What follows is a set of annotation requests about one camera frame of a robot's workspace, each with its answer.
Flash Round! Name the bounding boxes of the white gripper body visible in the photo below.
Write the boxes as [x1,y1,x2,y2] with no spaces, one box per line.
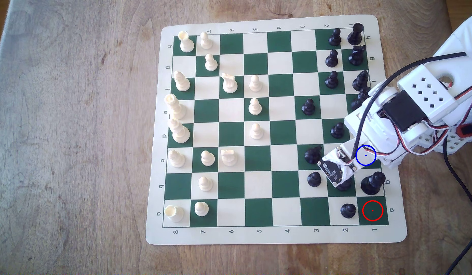
[344,107,408,169]

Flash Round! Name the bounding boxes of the black rook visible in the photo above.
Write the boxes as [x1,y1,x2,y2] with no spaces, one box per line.
[360,171,386,196]
[347,22,364,46]

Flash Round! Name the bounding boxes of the green and cream chess mat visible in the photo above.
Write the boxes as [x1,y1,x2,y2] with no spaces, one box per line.
[145,15,408,245]

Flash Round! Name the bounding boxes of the black king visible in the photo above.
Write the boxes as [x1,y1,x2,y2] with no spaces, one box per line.
[350,87,373,112]

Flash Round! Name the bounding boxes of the black bishop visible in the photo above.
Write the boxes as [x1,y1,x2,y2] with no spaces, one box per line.
[335,177,354,192]
[352,70,369,92]

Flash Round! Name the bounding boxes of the black knight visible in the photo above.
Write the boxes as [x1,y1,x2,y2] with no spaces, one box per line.
[348,45,367,66]
[304,145,323,165]

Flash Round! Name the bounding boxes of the white knight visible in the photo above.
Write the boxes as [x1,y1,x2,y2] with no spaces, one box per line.
[221,73,239,94]
[220,149,238,167]

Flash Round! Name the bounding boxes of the white queen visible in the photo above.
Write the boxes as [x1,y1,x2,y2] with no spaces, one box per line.
[167,118,191,144]

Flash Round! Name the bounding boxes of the white bishop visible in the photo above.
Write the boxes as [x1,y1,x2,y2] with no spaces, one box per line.
[173,70,191,92]
[168,149,186,169]

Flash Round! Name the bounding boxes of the white king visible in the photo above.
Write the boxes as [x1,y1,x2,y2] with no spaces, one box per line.
[164,93,187,120]

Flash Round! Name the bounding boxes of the white rook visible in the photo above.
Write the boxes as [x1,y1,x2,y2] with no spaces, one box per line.
[178,31,195,53]
[164,205,185,223]

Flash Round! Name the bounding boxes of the black camera cable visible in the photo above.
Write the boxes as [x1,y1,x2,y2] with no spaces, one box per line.
[350,51,469,161]

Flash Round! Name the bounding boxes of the taped camera circuit board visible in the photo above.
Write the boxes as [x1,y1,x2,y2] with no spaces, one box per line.
[317,145,359,188]

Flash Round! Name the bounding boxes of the red white black servo wires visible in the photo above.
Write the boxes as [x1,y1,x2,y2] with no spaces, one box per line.
[373,80,472,157]

